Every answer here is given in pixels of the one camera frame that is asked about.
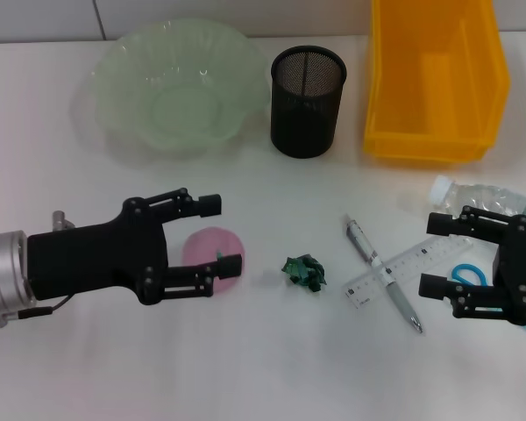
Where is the transparent plastic ruler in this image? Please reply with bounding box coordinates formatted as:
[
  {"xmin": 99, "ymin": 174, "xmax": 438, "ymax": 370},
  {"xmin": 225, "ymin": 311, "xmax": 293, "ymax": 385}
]
[{"xmin": 343, "ymin": 236, "xmax": 474, "ymax": 310}]

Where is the clear green-label water bottle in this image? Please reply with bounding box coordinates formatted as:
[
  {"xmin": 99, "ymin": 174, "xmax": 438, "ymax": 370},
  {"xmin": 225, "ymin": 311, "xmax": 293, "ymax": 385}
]
[{"xmin": 429, "ymin": 175, "xmax": 526, "ymax": 230}]

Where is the yellow plastic bin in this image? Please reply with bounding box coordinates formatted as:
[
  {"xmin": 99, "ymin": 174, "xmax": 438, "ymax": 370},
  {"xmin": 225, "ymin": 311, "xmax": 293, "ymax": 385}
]
[{"xmin": 362, "ymin": 0, "xmax": 511, "ymax": 165}]

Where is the pink peach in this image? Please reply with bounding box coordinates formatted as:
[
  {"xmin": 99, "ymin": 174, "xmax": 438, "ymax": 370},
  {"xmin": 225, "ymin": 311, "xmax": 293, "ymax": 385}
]
[{"xmin": 181, "ymin": 225, "xmax": 247, "ymax": 295}]

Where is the silver white pen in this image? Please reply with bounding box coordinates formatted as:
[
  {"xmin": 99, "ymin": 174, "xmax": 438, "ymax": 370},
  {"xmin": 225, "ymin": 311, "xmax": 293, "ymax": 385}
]
[{"xmin": 343, "ymin": 213, "xmax": 424, "ymax": 336}]

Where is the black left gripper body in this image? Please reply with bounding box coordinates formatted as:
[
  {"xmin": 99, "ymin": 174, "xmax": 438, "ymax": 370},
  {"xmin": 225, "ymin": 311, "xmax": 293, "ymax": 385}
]
[{"xmin": 25, "ymin": 196, "xmax": 170, "ymax": 307}]

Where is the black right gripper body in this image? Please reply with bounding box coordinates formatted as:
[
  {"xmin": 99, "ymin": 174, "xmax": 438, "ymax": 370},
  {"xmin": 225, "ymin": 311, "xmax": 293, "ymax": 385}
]
[{"xmin": 492, "ymin": 213, "xmax": 526, "ymax": 327}]

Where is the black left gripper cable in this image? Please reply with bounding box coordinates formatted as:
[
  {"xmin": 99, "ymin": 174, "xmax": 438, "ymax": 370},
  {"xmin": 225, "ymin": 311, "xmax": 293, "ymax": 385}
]
[{"xmin": 16, "ymin": 294, "xmax": 73, "ymax": 320}]

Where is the black mesh pen holder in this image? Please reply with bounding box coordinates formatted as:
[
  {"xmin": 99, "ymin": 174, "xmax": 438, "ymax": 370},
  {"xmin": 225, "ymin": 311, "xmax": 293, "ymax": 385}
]
[{"xmin": 270, "ymin": 46, "xmax": 348, "ymax": 160}]

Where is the green glass fruit plate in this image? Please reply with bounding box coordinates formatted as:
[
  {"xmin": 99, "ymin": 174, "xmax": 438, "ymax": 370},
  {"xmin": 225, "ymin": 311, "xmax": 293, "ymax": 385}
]
[{"xmin": 89, "ymin": 17, "xmax": 271, "ymax": 155}]

